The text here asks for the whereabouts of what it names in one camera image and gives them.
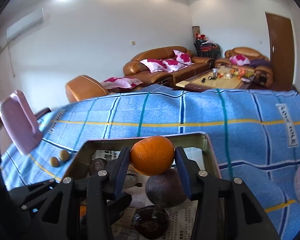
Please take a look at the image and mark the pink floral armchair pillow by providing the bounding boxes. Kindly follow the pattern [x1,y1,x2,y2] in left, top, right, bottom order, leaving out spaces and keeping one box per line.
[230,54,250,66]

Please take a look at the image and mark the pink floral pillow right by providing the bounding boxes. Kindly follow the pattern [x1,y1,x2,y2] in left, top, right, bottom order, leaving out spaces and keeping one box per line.
[173,50,192,65]

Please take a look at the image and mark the pink floral pillow middle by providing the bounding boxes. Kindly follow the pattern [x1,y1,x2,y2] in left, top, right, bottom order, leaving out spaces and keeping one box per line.
[162,59,187,73]

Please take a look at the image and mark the brown leather chair near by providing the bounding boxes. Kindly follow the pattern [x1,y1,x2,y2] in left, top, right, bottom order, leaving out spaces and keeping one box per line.
[65,75,109,103]

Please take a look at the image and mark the small orange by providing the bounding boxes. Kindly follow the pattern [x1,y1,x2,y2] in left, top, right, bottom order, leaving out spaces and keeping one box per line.
[80,205,87,218]

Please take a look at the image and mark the brown wooden door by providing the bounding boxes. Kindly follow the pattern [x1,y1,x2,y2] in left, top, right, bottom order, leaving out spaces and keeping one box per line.
[266,12,295,91]

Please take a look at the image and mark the pink cookie tin box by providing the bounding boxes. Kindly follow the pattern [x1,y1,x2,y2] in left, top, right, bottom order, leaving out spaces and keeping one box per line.
[65,132,221,239]

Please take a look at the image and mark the coffee table with clutter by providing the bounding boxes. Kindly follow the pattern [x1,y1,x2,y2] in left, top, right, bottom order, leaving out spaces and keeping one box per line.
[175,67,256,92]

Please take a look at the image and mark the large orange tangerine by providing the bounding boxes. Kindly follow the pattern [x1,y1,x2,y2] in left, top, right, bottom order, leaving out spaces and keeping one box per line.
[130,136,174,176]

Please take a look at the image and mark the brown leather three-seat sofa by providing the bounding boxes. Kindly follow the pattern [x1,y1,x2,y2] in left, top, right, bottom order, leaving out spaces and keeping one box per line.
[123,46,213,87]

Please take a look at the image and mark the pink floral pillow left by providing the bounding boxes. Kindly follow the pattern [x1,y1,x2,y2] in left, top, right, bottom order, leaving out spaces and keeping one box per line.
[140,59,165,73]

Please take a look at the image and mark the white wall air conditioner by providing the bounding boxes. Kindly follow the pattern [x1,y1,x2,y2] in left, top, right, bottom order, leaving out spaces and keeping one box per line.
[6,8,44,42]

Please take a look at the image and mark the pink electric kettle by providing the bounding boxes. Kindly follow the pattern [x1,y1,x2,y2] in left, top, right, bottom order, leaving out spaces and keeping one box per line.
[0,90,43,155]

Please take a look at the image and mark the blue plaid tablecloth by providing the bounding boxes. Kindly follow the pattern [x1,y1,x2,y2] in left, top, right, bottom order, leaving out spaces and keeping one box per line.
[1,89,300,239]

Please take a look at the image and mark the brown leather armchair far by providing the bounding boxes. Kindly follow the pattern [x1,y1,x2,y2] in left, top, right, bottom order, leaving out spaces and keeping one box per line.
[215,47,274,88]

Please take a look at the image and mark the chocolate glazed pastry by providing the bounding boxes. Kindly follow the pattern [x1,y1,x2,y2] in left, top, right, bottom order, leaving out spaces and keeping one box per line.
[132,205,170,239]

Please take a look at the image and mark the stacked dark chairs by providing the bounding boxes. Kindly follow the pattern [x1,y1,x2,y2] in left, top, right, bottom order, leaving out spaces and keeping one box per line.
[194,33,221,60]

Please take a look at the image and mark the dark purple passion fruit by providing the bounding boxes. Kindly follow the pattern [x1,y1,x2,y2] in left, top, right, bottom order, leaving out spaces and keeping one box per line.
[145,168,187,208]

